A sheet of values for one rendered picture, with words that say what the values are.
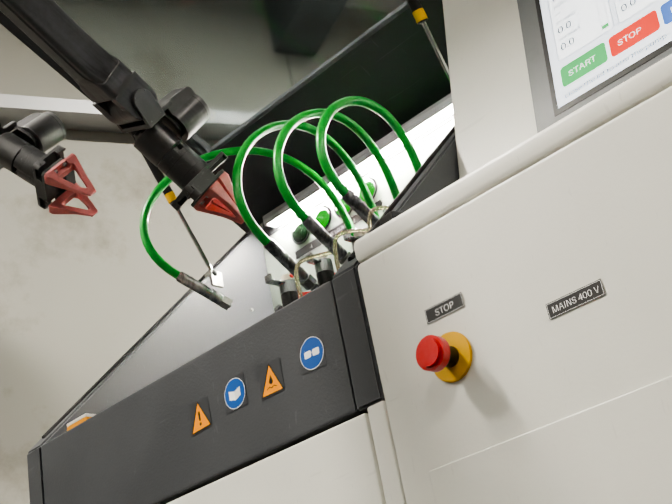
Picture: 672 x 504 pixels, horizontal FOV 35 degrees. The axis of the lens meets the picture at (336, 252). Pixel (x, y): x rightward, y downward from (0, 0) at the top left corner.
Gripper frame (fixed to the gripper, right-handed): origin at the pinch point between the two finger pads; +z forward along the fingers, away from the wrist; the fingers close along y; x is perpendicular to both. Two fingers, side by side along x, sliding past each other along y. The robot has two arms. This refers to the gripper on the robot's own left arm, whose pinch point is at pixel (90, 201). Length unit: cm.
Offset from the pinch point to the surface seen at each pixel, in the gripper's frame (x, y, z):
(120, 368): 13.7, 17.1, 17.3
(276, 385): 25, -27, 53
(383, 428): 27, -36, 68
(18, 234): -83, 177, -125
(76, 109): -133, 160, -141
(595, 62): -26, -49, 64
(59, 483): 37.5, 9.3, 27.1
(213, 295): 1.0, 3.0, 26.3
